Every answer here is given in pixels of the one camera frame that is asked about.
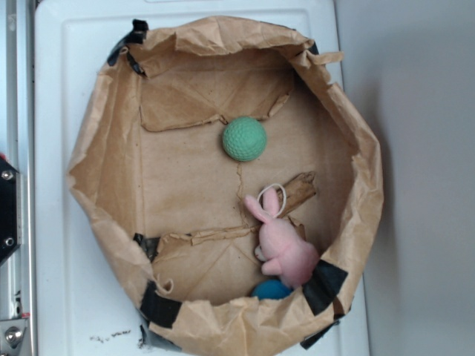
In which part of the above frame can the green dimpled ball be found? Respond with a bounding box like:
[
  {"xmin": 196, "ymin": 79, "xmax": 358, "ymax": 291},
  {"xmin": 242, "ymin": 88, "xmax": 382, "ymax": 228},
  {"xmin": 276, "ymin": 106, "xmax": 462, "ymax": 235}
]
[{"xmin": 222, "ymin": 116, "xmax": 267, "ymax": 162}]

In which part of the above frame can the blue ball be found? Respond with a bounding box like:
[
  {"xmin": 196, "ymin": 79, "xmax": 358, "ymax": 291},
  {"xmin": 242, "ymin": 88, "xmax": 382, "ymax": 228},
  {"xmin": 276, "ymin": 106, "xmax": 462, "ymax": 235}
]
[{"xmin": 251, "ymin": 280, "xmax": 292, "ymax": 300}]

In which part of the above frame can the pink plush bunny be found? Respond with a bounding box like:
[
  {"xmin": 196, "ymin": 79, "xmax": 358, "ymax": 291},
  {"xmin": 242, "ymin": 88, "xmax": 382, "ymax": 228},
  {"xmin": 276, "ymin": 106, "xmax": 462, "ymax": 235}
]
[{"xmin": 243, "ymin": 183, "xmax": 320, "ymax": 289}]

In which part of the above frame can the brown paper bag bin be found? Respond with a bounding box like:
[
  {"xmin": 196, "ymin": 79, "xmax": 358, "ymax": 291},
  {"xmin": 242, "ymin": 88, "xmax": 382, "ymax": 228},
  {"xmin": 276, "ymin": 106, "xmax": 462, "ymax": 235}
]
[{"xmin": 67, "ymin": 16, "xmax": 384, "ymax": 355}]

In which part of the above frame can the white plastic tray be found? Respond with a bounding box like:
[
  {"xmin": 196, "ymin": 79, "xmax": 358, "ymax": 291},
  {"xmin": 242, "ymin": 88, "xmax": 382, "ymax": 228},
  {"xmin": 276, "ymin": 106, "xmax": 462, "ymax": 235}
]
[{"xmin": 32, "ymin": 0, "xmax": 369, "ymax": 356}]

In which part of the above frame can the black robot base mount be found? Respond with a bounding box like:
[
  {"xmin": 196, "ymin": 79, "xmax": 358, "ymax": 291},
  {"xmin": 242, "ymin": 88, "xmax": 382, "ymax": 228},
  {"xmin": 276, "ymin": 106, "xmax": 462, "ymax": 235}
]
[{"xmin": 0, "ymin": 155, "xmax": 19, "ymax": 265}]

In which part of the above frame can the metal frame rail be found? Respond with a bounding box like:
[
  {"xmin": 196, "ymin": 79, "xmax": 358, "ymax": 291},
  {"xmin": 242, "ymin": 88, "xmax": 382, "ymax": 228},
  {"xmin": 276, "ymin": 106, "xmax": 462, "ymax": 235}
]
[{"xmin": 1, "ymin": 1, "xmax": 38, "ymax": 355}]

